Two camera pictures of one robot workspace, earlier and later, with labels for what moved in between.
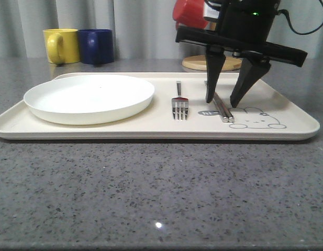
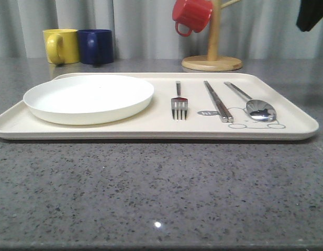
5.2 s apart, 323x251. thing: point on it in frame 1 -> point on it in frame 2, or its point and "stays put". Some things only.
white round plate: [88, 99] stays put
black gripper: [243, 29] -> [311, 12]
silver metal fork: [179, 104] stays put
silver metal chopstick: [224, 117] stays put
